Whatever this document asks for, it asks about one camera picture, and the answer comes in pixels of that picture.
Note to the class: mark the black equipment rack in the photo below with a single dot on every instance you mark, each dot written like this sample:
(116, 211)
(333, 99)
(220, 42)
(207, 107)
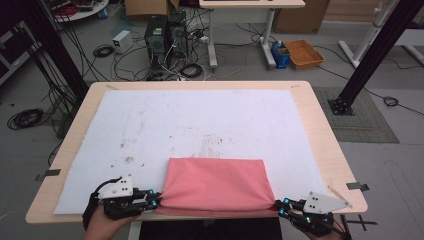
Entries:
(13, 50)

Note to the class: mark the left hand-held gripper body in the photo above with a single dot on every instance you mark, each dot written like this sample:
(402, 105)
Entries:
(120, 200)

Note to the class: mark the white desk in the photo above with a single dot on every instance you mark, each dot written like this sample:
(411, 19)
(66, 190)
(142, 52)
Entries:
(250, 3)

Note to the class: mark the person's right hand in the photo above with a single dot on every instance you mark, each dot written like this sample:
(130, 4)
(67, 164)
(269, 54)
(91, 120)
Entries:
(330, 238)

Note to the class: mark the wooden table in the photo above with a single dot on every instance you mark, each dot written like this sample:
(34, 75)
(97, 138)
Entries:
(316, 133)

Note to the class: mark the large cardboard box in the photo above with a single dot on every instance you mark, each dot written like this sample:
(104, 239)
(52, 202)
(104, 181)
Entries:
(300, 16)

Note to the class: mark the small cardboard box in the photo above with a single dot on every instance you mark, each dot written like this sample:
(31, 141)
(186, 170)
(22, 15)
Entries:
(146, 7)

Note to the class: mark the black aluminium post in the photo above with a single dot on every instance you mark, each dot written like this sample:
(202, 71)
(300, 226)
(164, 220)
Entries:
(373, 56)
(56, 50)

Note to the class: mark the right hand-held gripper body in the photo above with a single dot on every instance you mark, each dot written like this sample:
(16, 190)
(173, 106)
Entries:
(316, 213)

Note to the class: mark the round white table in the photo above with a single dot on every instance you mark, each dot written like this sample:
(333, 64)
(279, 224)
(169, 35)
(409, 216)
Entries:
(83, 11)

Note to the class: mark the thin wooden stick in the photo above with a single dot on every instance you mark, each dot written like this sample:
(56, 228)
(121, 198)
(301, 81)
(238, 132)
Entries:
(334, 191)

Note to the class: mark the pink tank top red trim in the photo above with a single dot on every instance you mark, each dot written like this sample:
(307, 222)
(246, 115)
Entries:
(216, 183)

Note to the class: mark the blue container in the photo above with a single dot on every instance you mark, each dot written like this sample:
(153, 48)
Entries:
(280, 56)

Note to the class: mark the white power supply box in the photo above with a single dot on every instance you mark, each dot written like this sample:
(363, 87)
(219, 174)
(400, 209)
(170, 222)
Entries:
(122, 40)

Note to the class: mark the black tape strip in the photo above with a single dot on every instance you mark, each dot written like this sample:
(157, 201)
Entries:
(51, 172)
(356, 186)

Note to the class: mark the white metal stand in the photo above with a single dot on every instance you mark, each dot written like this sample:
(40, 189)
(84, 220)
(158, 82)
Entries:
(370, 36)

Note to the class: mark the person's left hand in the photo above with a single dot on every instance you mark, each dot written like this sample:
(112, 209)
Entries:
(103, 225)

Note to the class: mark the black computer tower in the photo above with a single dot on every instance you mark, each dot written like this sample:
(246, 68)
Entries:
(155, 40)
(178, 33)

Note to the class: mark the white foam mat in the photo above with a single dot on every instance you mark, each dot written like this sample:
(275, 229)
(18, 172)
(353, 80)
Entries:
(200, 116)

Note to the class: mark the grey floor mat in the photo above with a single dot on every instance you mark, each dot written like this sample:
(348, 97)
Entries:
(366, 126)

